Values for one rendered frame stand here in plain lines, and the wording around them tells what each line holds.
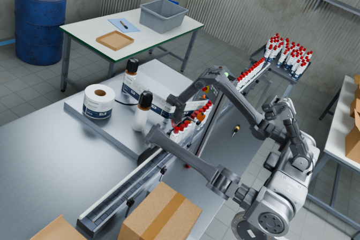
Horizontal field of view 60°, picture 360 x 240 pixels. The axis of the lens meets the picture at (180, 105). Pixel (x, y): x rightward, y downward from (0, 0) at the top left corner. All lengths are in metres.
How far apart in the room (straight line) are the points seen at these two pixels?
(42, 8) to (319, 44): 4.45
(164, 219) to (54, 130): 1.01
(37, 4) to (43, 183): 2.47
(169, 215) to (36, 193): 0.72
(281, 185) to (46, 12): 3.29
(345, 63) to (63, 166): 5.14
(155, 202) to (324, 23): 5.00
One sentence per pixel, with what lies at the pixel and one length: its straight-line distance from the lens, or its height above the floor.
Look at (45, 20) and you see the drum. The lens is 3.97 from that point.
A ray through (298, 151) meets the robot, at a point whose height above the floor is 1.60.
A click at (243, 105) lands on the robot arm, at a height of 1.53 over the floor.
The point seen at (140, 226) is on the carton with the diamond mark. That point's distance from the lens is 1.40.
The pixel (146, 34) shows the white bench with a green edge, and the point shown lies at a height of 0.80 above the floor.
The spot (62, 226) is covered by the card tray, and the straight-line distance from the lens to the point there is 1.70.
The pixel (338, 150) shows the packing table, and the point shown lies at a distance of 3.21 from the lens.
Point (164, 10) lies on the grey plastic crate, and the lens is 4.34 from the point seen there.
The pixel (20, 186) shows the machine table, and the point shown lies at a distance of 1.84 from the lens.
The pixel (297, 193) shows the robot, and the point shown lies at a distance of 1.24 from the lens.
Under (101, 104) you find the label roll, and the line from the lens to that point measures 2.09.
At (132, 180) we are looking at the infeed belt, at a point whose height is 0.88.
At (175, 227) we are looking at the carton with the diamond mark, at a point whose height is 1.12.
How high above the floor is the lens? 2.28
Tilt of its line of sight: 34 degrees down
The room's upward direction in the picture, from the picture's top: 20 degrees clockwise
